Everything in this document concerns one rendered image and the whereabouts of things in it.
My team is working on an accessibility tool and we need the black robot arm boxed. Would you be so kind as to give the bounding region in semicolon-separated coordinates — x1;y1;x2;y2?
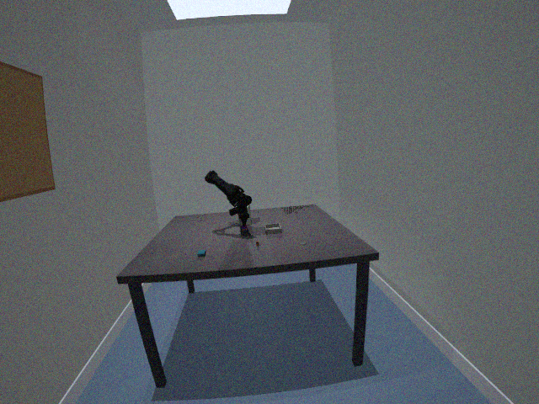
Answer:
205;171;252;216

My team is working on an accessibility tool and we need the white rectangular tray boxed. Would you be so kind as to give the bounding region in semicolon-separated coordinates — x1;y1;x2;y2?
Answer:
264;223;282;235

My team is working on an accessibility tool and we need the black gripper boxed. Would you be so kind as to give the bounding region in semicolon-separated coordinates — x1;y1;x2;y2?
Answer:
237;203;249;226

